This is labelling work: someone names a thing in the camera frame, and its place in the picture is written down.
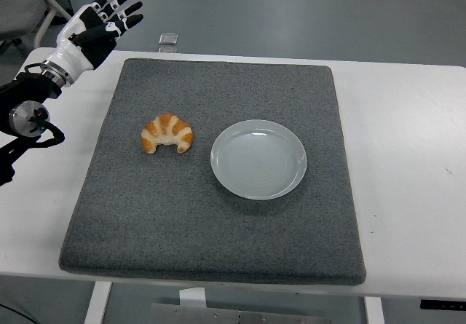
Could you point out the grey office chair white frame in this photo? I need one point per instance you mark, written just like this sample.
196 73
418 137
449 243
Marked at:
18 14

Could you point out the black table control panel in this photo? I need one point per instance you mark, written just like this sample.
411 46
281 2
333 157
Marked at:
442 304

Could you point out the croissant bread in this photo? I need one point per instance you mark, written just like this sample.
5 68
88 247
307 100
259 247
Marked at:
167 129

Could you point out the white table leg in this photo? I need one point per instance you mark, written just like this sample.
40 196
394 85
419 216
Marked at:
97 304
374 311

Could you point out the silver floor socket plate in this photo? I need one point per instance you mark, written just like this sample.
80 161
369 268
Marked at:
168 39

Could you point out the light grey round plate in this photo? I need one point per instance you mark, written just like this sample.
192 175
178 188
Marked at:
258 160

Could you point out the grey felt mat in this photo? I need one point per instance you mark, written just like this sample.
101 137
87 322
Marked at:
204 229

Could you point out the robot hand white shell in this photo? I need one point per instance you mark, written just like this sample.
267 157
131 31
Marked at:
69 52

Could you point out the grey metal plate with screws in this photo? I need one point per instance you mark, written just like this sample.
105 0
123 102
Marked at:
236 315

